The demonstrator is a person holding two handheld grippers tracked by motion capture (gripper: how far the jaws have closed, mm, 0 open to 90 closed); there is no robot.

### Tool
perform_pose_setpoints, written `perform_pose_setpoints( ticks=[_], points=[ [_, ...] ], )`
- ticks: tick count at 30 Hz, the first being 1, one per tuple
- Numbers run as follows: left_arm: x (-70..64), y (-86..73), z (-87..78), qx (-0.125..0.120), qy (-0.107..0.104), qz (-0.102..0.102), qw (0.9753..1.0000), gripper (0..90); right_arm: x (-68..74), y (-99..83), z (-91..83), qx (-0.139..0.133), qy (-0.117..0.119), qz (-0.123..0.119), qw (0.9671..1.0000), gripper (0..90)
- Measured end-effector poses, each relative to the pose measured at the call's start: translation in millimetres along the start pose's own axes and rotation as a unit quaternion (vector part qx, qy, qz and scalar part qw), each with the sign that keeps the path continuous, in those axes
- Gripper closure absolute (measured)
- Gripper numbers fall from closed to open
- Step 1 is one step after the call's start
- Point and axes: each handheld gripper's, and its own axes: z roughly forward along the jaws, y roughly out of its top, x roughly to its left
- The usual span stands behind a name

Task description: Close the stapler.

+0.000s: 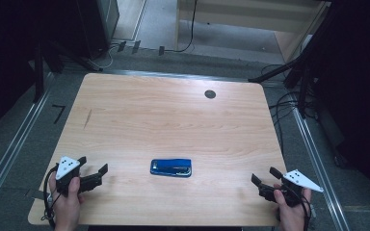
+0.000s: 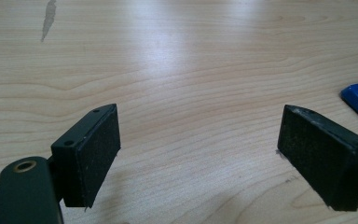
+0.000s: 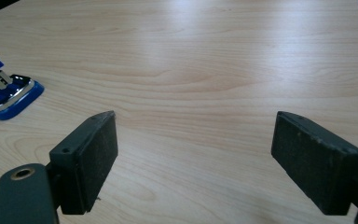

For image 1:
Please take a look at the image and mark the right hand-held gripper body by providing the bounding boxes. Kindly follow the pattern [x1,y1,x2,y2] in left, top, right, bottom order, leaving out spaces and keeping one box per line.
[258,168,325,207]

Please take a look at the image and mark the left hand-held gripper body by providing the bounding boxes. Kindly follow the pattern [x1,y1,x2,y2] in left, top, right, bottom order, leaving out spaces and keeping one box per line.
[55,155,104,197]

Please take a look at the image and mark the blue stapler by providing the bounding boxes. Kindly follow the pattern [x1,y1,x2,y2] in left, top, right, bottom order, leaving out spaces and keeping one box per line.
[149,158,193,178]

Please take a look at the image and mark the person's right hand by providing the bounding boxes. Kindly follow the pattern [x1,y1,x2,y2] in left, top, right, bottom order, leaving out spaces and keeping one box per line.
[273,183,313,220]

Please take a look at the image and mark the person's left hand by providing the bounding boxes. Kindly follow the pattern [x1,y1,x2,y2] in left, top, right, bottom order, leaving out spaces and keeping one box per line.
[48,175,86,218]

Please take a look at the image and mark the black metal stand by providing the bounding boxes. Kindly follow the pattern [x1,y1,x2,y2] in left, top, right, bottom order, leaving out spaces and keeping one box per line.
[32,35,104,104]

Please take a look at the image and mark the dark curtain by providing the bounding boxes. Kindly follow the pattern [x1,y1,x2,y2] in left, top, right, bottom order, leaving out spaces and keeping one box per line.
[311,0,370,206]
[0,0,81,142]

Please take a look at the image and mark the dark cabinet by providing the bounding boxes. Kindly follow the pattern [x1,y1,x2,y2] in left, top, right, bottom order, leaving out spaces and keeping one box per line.
[76,0,120,59]

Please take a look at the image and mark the light wooden furniture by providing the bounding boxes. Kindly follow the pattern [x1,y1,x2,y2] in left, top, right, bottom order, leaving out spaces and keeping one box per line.
[173,0,331,64]

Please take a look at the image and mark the aluminium floor rail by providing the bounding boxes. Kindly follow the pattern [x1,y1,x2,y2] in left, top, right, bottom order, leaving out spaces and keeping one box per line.
[288,90,351,231]
[0,71,57,215]

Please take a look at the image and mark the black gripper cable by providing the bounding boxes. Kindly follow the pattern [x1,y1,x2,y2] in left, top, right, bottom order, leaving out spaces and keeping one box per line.
[42,164,62,230]
[280,184,313,231]

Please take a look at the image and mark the black floor cables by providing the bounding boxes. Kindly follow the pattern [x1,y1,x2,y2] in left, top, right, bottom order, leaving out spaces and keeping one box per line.
[260,63,319,155]

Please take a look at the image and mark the black cables and stand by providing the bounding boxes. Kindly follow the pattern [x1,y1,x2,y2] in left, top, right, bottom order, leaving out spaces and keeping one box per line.
[248,3,338,119]

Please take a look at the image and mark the white floor cable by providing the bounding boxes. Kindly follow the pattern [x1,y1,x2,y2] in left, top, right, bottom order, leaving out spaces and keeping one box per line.
[88,44,123,70]

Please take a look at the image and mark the black hanging cable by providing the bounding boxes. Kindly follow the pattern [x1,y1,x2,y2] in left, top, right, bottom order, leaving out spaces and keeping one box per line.
[163,0,198,54]

